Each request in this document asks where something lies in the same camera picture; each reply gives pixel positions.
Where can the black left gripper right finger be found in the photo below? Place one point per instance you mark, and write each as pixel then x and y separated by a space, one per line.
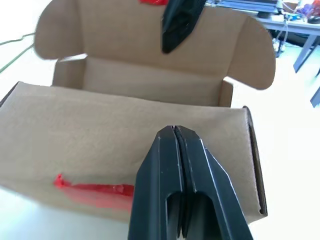
pixel 212 195

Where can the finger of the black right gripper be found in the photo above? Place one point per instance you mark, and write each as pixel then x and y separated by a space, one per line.
pixel 180 22

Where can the brown cardboard box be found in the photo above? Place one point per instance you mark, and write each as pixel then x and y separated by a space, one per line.
pixel 100 125

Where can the red tape piece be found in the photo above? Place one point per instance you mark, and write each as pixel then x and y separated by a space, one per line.
pixel 100 190
pixel 152 2

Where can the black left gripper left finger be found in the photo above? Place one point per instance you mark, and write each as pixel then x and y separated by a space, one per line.
pixel 157 187

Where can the grey desk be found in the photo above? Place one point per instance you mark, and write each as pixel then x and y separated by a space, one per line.
pixel 300 31

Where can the black computer mouse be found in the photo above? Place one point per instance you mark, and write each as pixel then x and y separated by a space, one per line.
pixel 314 20

